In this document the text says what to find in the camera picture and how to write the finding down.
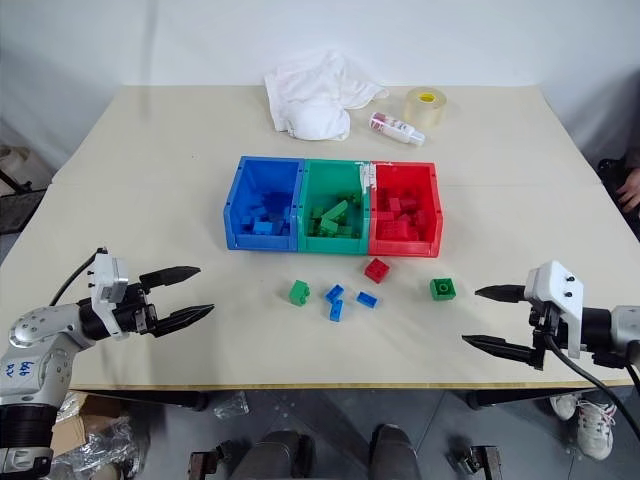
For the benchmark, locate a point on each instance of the red square building block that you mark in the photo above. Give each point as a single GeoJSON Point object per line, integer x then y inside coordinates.
{"type": "Point", "coordinates": [376, 270]}

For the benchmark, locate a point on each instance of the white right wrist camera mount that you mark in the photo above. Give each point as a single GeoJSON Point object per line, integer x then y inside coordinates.
{"type": "Point", "coordinates": [555, 295]}

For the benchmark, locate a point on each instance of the white tape strip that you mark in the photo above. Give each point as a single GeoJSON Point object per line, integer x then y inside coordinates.
{"type": "Point", "coordinates": [367, 177]}

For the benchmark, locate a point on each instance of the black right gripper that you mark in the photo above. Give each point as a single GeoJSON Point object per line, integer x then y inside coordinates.
{"type": "Point", "coordinates": [547, 327]}

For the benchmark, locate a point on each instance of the light blue building block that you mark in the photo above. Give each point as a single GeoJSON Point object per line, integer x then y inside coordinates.
{"type": "Point", "coordinates": [262, 227]}

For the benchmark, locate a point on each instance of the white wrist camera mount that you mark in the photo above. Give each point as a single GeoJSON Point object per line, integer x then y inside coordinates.
{"type": "Point", "coordinates": [555, 295]}
{"type": "Point", "coordinates": [107, 285]}

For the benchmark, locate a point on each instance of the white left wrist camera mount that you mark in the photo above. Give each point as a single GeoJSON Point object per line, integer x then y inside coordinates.
{"type": "Point", "coordinates": [107, 285]}

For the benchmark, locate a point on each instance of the dark rounded shape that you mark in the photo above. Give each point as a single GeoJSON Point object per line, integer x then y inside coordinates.
{"type": "Point", "coordinates": [280, 457]}
{"type": "Point", "coordinates": [395, 452]}

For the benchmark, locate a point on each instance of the white sneaker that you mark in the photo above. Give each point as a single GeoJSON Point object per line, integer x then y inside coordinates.
{"type": "Point", "coordinates": [594, 430]}
{"type": "Point", "coordinates": [564, 406]}

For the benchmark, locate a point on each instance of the blue plastic bin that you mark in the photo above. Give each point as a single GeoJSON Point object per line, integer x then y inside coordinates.
{"type": "Point", "coordinates": [260, 200]}

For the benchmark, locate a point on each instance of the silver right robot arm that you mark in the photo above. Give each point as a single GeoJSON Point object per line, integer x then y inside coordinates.
{"type": "Point", "coordinates": [622, 327]}

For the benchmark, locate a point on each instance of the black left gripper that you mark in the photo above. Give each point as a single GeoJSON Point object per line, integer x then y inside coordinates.
{"type": "Point", "coordinates": [137, 312]}

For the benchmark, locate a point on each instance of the small white labelled bottle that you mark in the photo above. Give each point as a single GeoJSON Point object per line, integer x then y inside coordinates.
{"type": "Point", "coordinates": [395, 127]}

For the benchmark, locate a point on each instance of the brown cardboard box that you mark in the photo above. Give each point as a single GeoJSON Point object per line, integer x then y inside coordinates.
{"type": "Point", "coordinates": [77, 425]}

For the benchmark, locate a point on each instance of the green plastic bin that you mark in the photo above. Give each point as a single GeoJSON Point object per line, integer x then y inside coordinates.
{"type": "Point", "coordinates": [332, 240]}

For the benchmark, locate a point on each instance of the white crumpled cloth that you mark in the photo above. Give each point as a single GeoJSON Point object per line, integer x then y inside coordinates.
{"type": "Point", "coordinates": [315, 95]}

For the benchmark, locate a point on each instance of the small crumpled plastic wrap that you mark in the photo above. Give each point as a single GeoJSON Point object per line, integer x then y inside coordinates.
{"type": "Point", "coordinates": [231, 405]}

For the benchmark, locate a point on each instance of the black equipment stand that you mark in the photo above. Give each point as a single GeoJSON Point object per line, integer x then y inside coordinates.
{"type": "Point", "coordinates": [20, 195]}

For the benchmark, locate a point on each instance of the green stepped building block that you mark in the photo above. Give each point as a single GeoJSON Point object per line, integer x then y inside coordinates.
{"type": "Point", "coordinates": [298, 293]}

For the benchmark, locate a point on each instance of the long green building block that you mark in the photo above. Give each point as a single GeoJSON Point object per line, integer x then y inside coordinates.
{"type": "Point", "coordinates": [334, 211]}

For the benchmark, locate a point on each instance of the green square building block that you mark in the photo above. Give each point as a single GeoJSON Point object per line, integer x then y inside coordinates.
{"type": "Point", "coordinates": [442, 290]}

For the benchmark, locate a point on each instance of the blue L-shaped building block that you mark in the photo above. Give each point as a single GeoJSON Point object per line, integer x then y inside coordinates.
{"type": "Point", "coordinates": [335, 302]}

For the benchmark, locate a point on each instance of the red plastic bin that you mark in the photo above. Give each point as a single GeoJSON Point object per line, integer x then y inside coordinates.
{"type": "Point", "coordinates": [430, 200]}

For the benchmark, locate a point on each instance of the large red building block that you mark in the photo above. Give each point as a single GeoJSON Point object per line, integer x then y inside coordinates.
{"type": "Point", "coordinates": [398, 230]}

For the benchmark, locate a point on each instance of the clear plastic bag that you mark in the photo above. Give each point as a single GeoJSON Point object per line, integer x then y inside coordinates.
{"type": "Point", "coordinates": [100, 452]}

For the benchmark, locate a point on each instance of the clear packing tape roll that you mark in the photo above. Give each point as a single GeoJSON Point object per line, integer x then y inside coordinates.
{"type": "Point", "coordinates": [425, 110]}

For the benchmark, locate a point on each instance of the small red building block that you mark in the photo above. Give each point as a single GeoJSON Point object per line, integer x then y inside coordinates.
{"type": "Point", "coordinates": [408, 202]}

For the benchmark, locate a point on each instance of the small flat blue block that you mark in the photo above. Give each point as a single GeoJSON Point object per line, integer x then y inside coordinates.
{"type": "Point", "coordinates": [367, 299]}

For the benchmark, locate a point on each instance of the bystander bare hand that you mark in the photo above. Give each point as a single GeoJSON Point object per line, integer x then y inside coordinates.
{"type": "Point", "coordinates": [631, 190]}

